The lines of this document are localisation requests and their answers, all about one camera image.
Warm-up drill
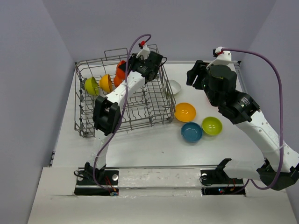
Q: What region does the round white bowl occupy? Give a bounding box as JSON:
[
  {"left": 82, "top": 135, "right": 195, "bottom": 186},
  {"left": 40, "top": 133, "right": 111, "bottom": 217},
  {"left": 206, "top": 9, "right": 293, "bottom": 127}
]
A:
[{"left": 114, "top": 76, "right": 123, "bottom": 88}]

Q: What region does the yellow bowl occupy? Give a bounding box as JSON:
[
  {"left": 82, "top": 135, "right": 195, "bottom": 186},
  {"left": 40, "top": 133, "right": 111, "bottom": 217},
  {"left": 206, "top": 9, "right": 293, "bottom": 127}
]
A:
[
  {"left": 99, "top": 74, "right": 113, "bottom": 93},
  {"left": 174, "top": 103, "right": 196, "bottom": 123}
]

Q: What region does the lime green bowl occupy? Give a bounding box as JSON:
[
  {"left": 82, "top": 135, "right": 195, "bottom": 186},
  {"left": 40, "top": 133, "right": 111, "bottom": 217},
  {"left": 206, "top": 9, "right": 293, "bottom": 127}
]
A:
[
  {"left": 202, "top": 117, "right": 223, "bottom": 136},
  {"left": 85, "top": 77, "right": 99, "bottom": 96}
]

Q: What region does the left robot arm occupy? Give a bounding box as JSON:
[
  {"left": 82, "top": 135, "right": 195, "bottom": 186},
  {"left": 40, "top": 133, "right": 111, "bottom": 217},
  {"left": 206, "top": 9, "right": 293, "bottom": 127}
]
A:
[{"left": 84, "top": 51, "right": 165, "bottom": 184}]

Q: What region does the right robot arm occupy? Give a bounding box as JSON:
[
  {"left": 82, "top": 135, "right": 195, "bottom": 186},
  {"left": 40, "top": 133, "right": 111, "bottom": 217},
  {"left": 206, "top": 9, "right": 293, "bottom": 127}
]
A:
[{"left": 186, "top": 60, "right": 299, "bottom": 191}]

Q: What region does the square white bowl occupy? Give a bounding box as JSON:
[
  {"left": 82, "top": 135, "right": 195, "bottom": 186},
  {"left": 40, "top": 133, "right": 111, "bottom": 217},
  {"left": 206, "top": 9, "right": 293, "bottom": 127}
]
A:
[{"left": 169, "top": 80, "right": 181, "bottom": 95}]

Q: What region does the blue bowl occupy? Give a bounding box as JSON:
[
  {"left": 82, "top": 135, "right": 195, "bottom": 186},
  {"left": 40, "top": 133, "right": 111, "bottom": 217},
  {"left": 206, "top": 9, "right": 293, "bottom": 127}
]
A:
[{"left": 181, "top": 122, "right": 203, "bottom": 143}]

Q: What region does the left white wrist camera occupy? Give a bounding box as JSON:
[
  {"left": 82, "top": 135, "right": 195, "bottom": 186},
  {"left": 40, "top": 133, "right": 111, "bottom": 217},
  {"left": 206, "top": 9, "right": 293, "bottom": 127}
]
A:
[{"left": 136, "top": 44, "right": 150, "bottom": 60}]

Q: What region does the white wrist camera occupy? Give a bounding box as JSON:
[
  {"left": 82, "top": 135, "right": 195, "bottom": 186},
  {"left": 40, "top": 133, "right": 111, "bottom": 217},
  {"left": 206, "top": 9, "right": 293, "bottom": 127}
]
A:
[
  {"left": 207, "top": 47, "right": 233, "bottom": 68},
  {"left": 136, "top": 44, "right": 150, "bottom": 60}
]

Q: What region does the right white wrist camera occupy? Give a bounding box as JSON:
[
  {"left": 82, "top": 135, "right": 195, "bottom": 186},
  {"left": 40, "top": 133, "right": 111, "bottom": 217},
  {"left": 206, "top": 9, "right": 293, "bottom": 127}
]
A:
[{"left": 207, "top": 47, "right": 233, "bottom": 68}]

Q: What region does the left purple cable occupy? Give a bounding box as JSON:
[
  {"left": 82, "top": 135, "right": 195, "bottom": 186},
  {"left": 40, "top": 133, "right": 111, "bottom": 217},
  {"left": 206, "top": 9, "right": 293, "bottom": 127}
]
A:
[{"left": 93, "top": 34, "right": 152, "bottom": 191}]

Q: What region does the metal rail at front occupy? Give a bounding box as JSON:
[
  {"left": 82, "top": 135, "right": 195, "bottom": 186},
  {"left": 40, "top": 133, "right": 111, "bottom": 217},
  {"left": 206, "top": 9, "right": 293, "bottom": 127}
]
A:
[{"left": 106, "top": 165, "right": 217, "bottom": 169}]

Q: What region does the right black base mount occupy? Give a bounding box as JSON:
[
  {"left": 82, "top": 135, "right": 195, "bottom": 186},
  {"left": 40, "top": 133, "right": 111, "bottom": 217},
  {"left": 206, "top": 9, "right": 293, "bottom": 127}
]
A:
[{"left": 199, "top": 169, "right": 246, "bottom": 196}]

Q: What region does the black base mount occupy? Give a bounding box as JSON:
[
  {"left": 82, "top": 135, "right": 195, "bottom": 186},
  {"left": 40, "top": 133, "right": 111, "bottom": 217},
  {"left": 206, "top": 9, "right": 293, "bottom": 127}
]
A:
[
  {"left": 199, "top": 169, "right": 246, "bottom": 196},
  {"left": 73, "top": 169, "right": 119, "bottom": 196}
]

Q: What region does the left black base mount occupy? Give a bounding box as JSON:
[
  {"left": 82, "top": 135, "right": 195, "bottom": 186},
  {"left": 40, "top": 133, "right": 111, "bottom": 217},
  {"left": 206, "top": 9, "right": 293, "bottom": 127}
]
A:
[{"left": 73, "top": 169, "right": 119, "bottom": 196}]

